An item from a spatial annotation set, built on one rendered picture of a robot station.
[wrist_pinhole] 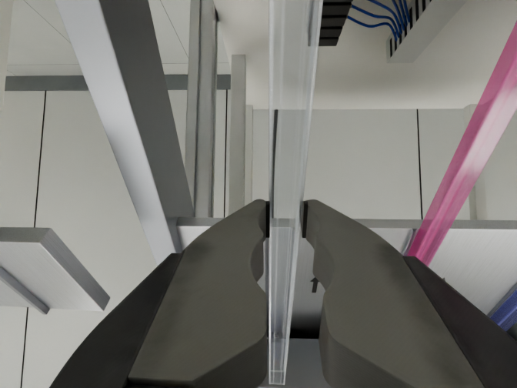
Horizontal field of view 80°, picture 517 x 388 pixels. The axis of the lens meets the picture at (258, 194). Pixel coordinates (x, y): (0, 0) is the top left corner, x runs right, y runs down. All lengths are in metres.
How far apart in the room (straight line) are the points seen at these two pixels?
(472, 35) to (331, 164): 1.37
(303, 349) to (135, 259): 1.80
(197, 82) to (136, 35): 0.34
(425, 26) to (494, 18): 0.15
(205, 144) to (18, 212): 2.08
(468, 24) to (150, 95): 0.60
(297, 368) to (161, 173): 0.23
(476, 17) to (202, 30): 0.46
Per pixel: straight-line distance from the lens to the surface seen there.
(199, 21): 0.59
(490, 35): 0.77
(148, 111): 0.20
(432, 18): 0.59
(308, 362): 0.35
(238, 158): 0.63
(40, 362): 2.50
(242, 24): 0.62
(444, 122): 2.30
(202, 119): 0.51
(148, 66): 0.21
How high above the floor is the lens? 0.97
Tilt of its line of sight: 6 degrees down
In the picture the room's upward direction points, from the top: 179 degrees counter-clockwise
